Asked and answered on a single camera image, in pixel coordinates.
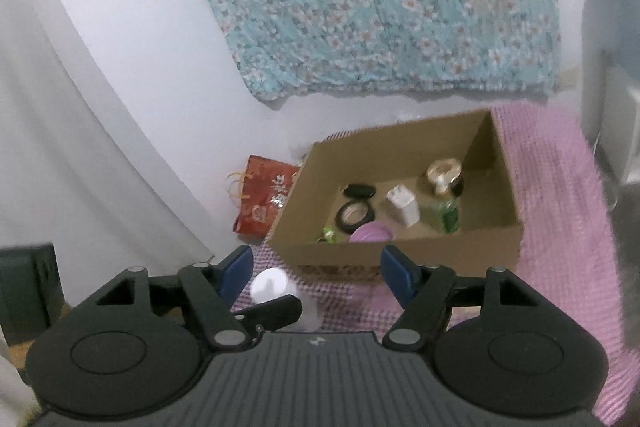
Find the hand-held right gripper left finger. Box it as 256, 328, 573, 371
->
95, 244, 253, 350

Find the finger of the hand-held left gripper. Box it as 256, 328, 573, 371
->
232, 294, 303, 331

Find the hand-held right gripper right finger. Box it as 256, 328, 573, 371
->
381, 245, 538, 350

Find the brown cardboard box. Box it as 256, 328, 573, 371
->
265, 108, 523, 283

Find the white plastic bottle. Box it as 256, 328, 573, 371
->
249, 267, 323, 333

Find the purple plastic lid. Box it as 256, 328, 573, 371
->
349, 221, 393, 244

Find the white charger plug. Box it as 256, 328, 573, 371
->
386, 185, 420, 228

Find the black tape roll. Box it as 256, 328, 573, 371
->
336, 201, 377, 232

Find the green dropper bottle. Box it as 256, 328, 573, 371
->
425, 187, 461, 235

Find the black oval case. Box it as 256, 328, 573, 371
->
343, 183, 376, 200

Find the gold lid cosmetic jar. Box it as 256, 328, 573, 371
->
426, 159, 466, 198

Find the red gift bag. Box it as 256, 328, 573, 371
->
227, 154, 301, 238

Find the purple checked tablecloth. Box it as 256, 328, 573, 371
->
227, 102, 628, 427

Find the dark cabinet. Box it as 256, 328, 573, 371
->
0, 243, 63, 348

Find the white water jug stand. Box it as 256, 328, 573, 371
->
595, 52, 640, 185

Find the blue water jug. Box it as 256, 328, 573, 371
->
582, 0, 640, 72

